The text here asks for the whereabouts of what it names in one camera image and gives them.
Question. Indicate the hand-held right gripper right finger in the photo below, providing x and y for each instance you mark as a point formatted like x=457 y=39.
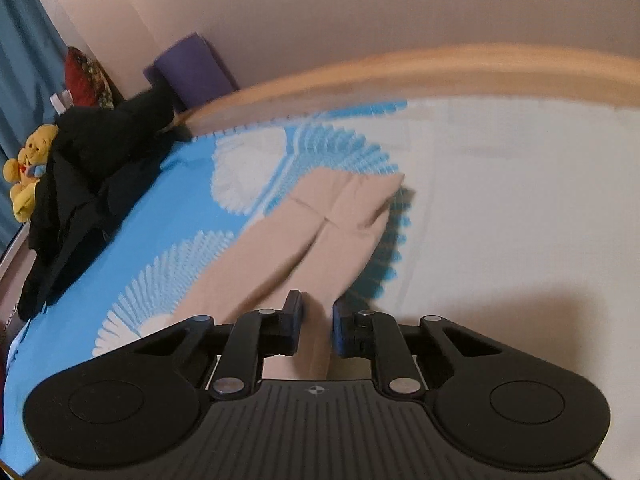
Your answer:
x=340 y=322

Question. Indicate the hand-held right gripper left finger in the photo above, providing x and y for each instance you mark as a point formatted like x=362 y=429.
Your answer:
x=295 y=312

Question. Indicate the beige pants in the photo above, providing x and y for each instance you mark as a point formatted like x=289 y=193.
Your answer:
x=340 y=210

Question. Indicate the pile of black clothes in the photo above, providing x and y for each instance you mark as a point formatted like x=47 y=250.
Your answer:
x=85 y=175

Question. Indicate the blue and white bedsheet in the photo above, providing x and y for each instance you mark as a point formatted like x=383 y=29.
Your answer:
x=500 y=210

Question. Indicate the purple rolled mat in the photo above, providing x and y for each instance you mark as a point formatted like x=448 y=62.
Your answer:
x=192 y=67

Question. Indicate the grey headboard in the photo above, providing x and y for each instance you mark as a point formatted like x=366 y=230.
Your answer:
x=10 y=270

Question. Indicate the yellow plush toy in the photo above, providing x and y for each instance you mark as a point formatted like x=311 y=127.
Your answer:
x=30 y=160

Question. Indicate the red patterned cushion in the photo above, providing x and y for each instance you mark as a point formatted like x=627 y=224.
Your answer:
x=87 y=77

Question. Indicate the small white object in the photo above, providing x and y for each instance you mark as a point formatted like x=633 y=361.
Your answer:
x=62 y=100

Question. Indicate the blue curtain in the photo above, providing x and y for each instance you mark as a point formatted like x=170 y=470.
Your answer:
x=25 y=50

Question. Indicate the wooden bed frame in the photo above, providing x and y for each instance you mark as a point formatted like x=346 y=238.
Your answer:
x=400 y=75

